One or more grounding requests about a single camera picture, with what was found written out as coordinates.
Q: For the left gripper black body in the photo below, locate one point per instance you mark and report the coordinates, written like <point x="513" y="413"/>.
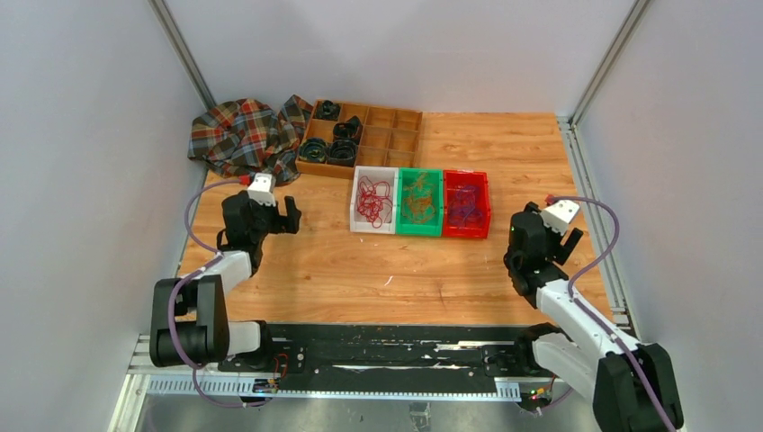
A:
<point x="268" y="220"/>

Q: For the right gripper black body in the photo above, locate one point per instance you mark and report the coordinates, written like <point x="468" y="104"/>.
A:
<point x="552" y="244"/>

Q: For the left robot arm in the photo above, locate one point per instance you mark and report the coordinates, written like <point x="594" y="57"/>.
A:
<point x="189" y="320"/>

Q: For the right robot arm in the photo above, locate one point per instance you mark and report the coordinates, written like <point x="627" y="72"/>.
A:
<point x="630" y="384"/>

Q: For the rolled blue yellow floral cloth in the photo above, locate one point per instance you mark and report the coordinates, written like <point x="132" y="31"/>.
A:
<point x="313" y="150"/>

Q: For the plaid cloth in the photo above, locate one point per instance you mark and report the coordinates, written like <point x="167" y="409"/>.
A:
<point x="244" y="137"/>

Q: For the white plastic bin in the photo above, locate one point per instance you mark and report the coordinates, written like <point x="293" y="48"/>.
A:
<point x="374" y="203"/>

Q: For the red plastic bin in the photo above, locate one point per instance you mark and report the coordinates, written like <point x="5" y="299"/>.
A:
<point x="467" y="209"/>

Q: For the rolled dark floral cloth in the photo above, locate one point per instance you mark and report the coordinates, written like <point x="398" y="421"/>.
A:
<point x="343" y="153"/>

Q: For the wooden compartment tray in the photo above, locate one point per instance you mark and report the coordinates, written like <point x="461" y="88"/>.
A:
<point x="390" y="138"/>

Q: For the rolled dark cloth middle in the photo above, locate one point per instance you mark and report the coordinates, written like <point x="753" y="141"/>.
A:
<point x="352" y="129"/>

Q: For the rolled dark cloth top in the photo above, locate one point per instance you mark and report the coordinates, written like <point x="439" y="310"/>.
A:
<point x="328" y="110"/>

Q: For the green plastic bin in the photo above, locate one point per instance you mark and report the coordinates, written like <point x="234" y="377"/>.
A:
<point x="420" y="202"/>

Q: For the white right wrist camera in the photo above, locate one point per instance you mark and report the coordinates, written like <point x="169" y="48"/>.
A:
<point x="559" y="215"/>

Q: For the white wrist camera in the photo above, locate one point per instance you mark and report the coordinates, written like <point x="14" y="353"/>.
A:
<point x="559" y="215"/>
<point x="261" y="189"/>

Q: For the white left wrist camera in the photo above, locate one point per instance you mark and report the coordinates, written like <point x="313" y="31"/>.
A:
<point x="261" y="189"/>

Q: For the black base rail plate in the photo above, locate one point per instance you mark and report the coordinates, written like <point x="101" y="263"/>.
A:
<point x="392" y="359"/>

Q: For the right aluminium frame post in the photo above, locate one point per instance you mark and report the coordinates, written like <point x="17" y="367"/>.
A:
<point x="613" y="52"/>

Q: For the aluminium frame post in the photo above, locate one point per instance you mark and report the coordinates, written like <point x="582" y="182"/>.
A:
<point x="182" y="50"/>
<point x="613" y="52"/>

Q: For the left aluminium frame post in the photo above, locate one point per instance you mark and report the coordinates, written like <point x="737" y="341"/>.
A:
<point x="182" y="50"/>

